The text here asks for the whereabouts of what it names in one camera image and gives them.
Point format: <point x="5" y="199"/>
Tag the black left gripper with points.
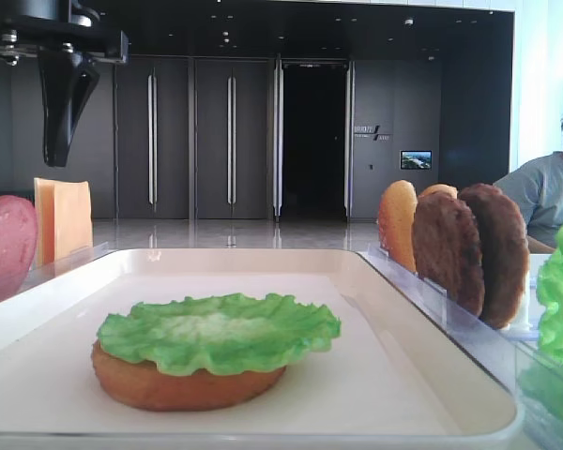
<point x="61" y="34"/>

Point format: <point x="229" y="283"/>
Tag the red tomato slice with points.
<point x="18" y="242"/>

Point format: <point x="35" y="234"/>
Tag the rear orange cheese slice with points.
<point x="44" y="204"/>

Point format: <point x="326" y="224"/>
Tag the orange cheese slice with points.
<point x="44" y="204"/>
<point x="72" y="218"/>

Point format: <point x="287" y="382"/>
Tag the front orange cheese slice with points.
<point x="72" y="218"/>

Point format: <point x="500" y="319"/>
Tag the green lettuce leaf on bun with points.
<point x="225" y="335"/>

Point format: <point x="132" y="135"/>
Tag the front bread bun slice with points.
<point x="395" y="220"/>

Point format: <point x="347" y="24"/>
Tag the bread bun slice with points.
<point x="395" y="220"/>
<point x="447" y="189"/>

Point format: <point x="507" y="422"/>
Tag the rear bread bun slice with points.
<point x="447" y="189"/>

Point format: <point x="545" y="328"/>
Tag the front brown meat patty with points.
<point x="447" y="251"/>

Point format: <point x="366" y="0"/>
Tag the brown meat patty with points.
<point x="504" y="251"/>
<point x="447" y="251"/>

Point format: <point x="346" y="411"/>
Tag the rear brown meat patty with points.
<point x="504" y="251"/>

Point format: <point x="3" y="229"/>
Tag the left dark double door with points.
<point x="152" y="107"/>

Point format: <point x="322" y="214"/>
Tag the dark double door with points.
<point x="231" y="139"/>
<point x="152" y="107"/>

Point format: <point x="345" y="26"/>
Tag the middle dark double door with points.
<point x="231" y="139"/>

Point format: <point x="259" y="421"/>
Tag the clear acrylic left holder rack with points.
<point x="42" y="274"/>

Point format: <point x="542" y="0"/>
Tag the clear acrylic holder rack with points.
<point x="531" y="376"/>
<point x="42" y="274"/>

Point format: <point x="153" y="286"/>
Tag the bottom bun slice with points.
<point x="143" y="387"/>

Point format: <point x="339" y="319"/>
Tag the white plastic tray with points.
<point x="393" y="380"/>

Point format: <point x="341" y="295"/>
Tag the seated person grey shirt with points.
<point x="537" y="188"/>

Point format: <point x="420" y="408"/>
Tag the clear acrylic right holder rack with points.
<point x="531" y="376"/>

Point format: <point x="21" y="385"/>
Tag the small wall screen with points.
<point x="416" y="160"/>

